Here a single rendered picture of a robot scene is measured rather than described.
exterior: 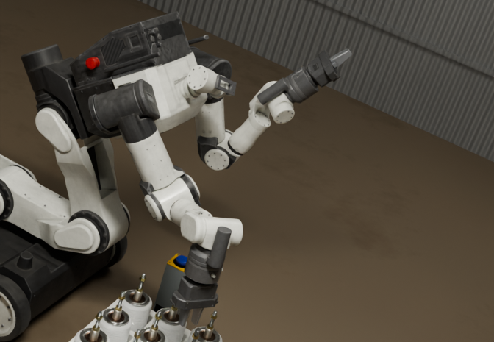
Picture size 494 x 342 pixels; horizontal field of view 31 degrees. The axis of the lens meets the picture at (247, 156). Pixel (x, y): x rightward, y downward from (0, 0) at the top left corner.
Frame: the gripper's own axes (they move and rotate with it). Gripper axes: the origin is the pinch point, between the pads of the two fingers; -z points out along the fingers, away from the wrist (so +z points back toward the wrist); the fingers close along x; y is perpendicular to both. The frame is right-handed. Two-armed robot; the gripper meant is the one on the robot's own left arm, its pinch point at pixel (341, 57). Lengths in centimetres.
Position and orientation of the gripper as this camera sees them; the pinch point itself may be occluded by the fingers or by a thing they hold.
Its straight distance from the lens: 264.8
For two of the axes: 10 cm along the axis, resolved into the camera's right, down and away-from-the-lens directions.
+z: -8.0, 5.4, 2.6
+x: 1.1, 5.7, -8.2
